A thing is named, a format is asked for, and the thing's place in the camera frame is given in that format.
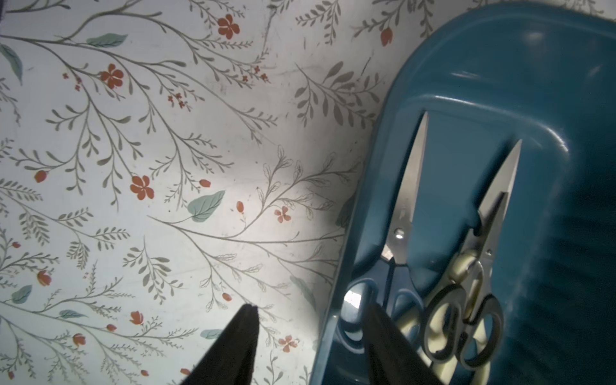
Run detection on cream kitchen scissors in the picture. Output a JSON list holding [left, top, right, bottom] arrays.
[[396, 141, 522, 384]]

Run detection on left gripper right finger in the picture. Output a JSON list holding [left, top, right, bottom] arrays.
[[362, 303, 441, 385]]

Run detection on small black scissors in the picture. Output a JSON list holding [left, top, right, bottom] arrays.
[[420, 191, 509, 372]]

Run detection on teal plastic storage box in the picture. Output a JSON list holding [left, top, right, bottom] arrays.
[[311, 3, 615, 384]]

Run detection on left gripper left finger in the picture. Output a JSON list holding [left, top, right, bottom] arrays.
[[182, 304, 259, 385]]

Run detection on blue handled scissors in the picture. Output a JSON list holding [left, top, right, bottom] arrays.
[[337, 112, 429, 354]]

